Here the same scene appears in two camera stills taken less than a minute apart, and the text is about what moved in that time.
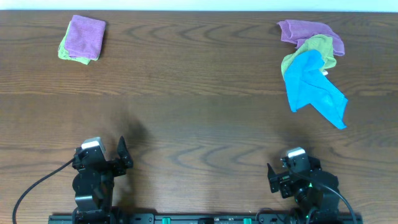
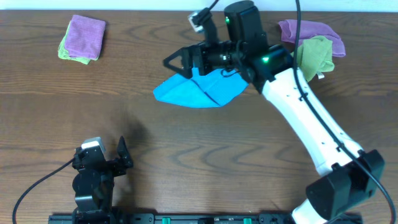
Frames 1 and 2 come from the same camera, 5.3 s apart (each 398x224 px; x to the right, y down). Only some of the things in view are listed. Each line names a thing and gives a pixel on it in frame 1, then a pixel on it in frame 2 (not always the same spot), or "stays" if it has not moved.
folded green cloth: [63, 53] stays
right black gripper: [283, 179] -> [195, 58]
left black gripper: [111, 165] stays
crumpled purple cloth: [298, 32] stays
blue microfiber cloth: [306, 83] -> [212, 89]
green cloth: [323, 43] stays
